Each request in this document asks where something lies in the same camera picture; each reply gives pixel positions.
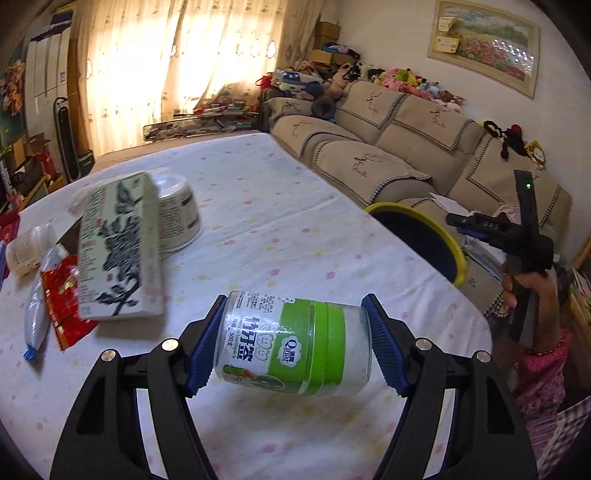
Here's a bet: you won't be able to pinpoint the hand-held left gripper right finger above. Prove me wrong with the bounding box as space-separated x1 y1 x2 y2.
361 293 541 480

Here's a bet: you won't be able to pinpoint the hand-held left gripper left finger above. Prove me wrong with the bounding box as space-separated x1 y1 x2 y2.
48 293 232 480

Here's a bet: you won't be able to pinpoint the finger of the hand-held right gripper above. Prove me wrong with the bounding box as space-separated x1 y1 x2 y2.
445 211 483 241

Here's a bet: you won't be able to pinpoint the yellow rim trash bin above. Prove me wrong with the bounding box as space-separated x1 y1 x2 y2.
365 202 465 288

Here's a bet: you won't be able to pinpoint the green label plastic jar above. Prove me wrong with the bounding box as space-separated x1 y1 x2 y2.
213 290 373 397

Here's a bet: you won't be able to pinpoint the green white drink carton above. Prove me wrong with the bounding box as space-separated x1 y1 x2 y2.
69 172 168 321

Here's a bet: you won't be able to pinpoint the white paper bowl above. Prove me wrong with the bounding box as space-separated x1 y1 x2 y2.
150 168 206 252

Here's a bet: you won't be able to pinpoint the person's right forearm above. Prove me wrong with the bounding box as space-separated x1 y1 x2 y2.
526 272 563 357

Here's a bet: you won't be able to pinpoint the person's right hand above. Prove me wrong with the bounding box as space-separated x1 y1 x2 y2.
501 261 522 315

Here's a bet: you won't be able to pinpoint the white papers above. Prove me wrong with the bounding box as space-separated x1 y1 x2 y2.
429 191 476 213

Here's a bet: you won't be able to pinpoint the yellow plush toy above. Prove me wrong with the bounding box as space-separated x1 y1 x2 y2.
524 141 546 169

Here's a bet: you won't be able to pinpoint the black plush toy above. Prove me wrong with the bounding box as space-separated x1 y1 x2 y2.
482 119 527 160

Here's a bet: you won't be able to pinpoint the beige sofa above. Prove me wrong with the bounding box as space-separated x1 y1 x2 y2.
259 80 573 319

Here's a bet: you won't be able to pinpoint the red snack packet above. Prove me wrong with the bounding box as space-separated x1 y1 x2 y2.
39 254 100 352

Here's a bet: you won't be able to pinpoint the white dotted tablecloth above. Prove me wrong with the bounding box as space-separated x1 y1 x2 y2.
0 131 492 480

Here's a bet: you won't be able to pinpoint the pile of plush toys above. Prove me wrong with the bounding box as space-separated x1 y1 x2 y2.
318 60 467 112

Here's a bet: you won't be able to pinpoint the framed flower painting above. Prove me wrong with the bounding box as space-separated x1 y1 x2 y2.
427 0 541 99

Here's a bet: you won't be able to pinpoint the white blue plastic packet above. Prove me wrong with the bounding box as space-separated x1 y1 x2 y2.
22 244 70 361

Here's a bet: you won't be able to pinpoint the dark neck pillow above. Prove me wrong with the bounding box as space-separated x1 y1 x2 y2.
311 98 338 121

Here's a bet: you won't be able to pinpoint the checked fabric bag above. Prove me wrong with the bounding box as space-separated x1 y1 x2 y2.
526 397 591 480

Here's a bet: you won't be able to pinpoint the small white bottle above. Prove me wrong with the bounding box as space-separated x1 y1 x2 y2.
6 223 58 278

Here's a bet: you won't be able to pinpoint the dark cardboard box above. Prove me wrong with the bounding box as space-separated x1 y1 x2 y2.
76 150 97 178

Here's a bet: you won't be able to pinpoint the stack of cardboard boxes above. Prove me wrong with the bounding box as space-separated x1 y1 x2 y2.
309 21 342 65

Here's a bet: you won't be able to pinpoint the red box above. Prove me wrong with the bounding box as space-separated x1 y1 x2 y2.
0 215 21 282

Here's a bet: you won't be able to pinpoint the cluttered glass coffee table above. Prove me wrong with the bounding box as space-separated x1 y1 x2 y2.
142 99 259 141

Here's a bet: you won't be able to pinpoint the pile of floor boxes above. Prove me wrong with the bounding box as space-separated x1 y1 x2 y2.
0 134 65 208

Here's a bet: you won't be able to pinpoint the black tower fan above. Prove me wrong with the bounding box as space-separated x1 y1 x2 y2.
53 96 81 183

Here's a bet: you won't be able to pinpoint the cream patterned curtain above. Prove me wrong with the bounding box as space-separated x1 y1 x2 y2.
69 0 324 158

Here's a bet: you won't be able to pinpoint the white standing air conditioner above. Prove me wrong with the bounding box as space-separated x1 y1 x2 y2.
23 9 75 139

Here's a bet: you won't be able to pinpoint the artificial flower decoration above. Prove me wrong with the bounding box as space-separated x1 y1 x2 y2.
0 60 26 114

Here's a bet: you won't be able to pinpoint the red bead bracelet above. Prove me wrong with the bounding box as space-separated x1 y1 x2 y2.
526 339 566 357

